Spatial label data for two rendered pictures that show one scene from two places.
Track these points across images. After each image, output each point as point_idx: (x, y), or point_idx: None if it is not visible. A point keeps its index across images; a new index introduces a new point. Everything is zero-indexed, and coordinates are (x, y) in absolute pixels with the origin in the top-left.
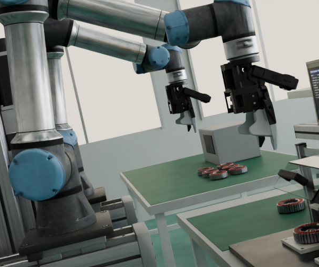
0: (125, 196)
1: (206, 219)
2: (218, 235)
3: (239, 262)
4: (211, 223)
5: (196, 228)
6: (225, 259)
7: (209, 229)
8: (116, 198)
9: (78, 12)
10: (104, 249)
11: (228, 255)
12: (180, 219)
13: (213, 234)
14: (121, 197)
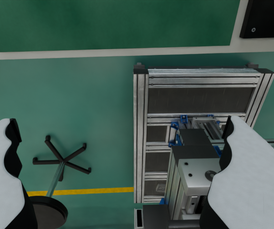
0: (194, 191)
1: (35, 21)
2: (155, 30)
3: None
4: (70, 20)
5: (78, 49)
6: (260, 50)
7: (109, 34)
8: (196, 201)
9: None
10: None
11: (252, 42)
12: None
13: (142, 36)
14: (191, 195)
